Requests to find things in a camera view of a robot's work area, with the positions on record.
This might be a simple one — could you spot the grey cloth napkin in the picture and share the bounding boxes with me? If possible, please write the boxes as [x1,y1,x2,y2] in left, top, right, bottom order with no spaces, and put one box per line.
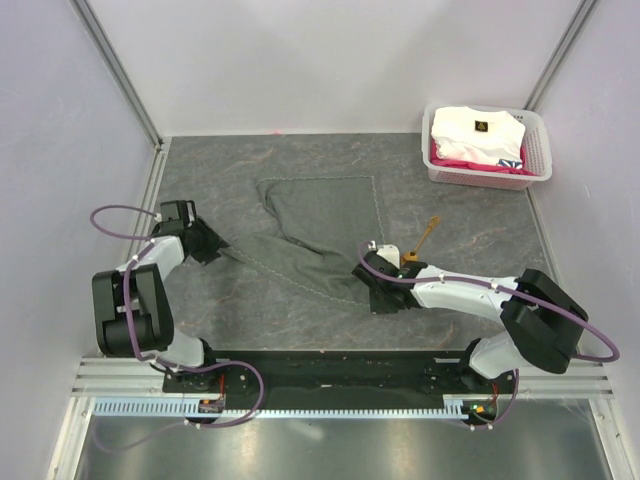
[225,174,387,312]

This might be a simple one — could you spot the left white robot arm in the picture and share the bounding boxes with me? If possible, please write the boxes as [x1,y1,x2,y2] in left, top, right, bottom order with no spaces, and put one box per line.
[91,200,229,393]

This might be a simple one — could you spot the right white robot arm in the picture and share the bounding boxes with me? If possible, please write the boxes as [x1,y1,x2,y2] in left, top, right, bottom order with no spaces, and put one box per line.
[352,249,588,394]

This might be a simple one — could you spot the pink folded cloth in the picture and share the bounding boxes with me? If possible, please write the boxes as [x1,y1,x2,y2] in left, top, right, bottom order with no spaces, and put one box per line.
[429,141,534,176]

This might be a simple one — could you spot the white plastic basket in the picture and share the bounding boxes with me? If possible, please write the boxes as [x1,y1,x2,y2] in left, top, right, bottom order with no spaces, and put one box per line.
[421,105,552,191]

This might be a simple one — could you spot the white folded shirt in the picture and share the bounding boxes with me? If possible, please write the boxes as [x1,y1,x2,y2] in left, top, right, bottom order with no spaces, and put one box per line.
[430,106,526,170]

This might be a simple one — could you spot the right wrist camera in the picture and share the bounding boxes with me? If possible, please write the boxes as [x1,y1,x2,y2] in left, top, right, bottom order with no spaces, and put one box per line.
[368,241,400,269]

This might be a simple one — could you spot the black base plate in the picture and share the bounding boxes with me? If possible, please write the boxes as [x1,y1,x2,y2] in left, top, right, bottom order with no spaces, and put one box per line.
[162,349,521,401]

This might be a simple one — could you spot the light blue cable duct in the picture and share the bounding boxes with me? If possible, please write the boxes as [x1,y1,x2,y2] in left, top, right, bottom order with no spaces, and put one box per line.
[93,396,469,420]

